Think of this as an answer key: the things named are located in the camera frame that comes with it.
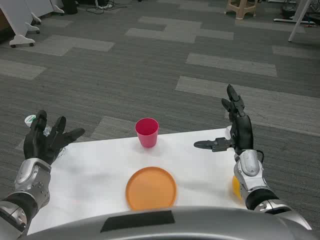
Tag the orange round plate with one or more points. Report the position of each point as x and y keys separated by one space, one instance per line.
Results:
x=151 y=188

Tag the white flat desk foot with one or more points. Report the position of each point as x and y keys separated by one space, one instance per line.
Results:
x=295 y=21

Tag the white partition on casters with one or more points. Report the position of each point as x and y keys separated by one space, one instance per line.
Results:
x=18 y=20
x=53 y=6

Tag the beige plastic stool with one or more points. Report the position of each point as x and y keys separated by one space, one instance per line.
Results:
x=241 y=8

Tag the white power strip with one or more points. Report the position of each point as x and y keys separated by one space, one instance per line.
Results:
x=105 y=6

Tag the pink plastic cup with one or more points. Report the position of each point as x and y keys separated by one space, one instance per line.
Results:
x=147 y=135

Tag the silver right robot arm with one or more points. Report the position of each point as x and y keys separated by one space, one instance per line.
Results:
x=252 y=172

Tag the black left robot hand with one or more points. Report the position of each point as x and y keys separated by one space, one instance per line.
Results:
x=40 y=145

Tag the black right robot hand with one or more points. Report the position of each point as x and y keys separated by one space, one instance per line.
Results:
x=243 y=132

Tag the white slanted desk leg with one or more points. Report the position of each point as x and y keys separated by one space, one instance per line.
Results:
x=298 y=21

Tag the black bin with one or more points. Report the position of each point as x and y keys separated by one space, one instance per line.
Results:
x=70 y=6

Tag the yellow lemon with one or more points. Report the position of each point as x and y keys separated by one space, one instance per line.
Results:
x=235 y=187

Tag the clear bottle green cap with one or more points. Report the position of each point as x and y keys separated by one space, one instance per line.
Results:
x=30 y=120

